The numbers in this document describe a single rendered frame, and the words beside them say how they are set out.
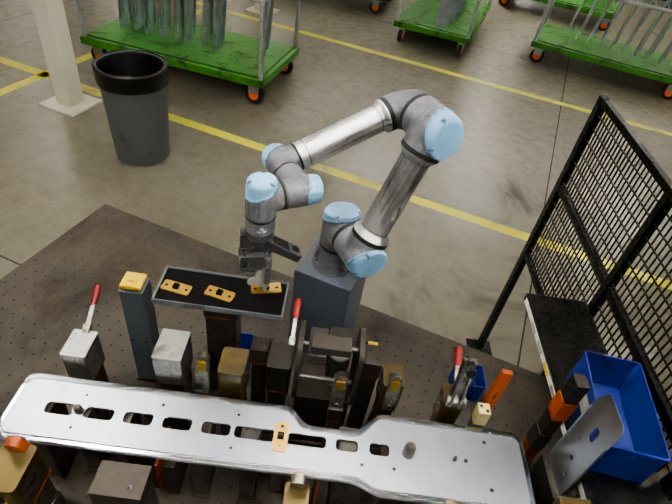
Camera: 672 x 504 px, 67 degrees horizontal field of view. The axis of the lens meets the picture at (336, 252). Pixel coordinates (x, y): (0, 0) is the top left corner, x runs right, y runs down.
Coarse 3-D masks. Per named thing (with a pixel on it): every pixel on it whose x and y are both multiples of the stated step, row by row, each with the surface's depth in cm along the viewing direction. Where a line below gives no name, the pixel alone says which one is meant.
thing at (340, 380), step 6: (336, 372) 139; (342, 372) 138; (336, 378) 137; (342, 378) 137; (336, 384) 137; (342, 384) 137; (336, 390) 139; (342, 390) 138; (336, 396) 140; (342, 396) 140; (330, 402) 142; (336, 402) 141; (342, 402) 141
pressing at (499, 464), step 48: (48, 384) 136; (96, 384) 137; (0, 432) 125; (48, 432) 126; (96, 432) 128; (144, 432) 129; (192, 432) 131; (336, 432) 135; (384, 432) 137; (432, 432) 139; (480, 432) 141; (336, 480) 127; (384, 480) 128; (432, 480) 129; (480, 480) 131; (528, 480) 133
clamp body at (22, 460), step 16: (32, 448) 117; (0, 464) 113; (16, 464) 114; (32, 464) 116; (0, 480) 111; (16, 480) 111; (32, 480) 117; (48, 480) 126; (0, 496) 111; (16, 496) 111; (32, 496) 118; (48, 496) 127
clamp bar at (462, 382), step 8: (464, 360) 132; (472, 360) 132; (464, 368) 132; (472, 368) 131; (456, 376) 137; (464, 376) 135; (472, 376) 130; (456, 384) 136; (464, 384) 137; (456, 392) 139; (464, 392) 137
